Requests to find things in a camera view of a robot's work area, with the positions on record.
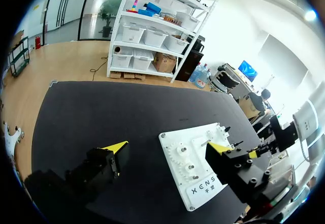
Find person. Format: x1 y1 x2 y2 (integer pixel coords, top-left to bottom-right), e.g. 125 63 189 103
250 88 274 119

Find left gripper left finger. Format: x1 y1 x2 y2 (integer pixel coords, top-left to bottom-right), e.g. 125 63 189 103
64 140 130 184

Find white cable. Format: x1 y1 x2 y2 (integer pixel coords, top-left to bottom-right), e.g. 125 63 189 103
300 138 312 163

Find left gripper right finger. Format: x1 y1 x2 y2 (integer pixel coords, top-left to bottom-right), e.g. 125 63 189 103
205 142 270 205

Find white board with sockets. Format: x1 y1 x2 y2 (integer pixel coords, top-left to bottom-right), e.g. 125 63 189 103
158 122 254 212

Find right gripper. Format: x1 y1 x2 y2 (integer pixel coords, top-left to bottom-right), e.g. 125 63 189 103
247 114 298 159

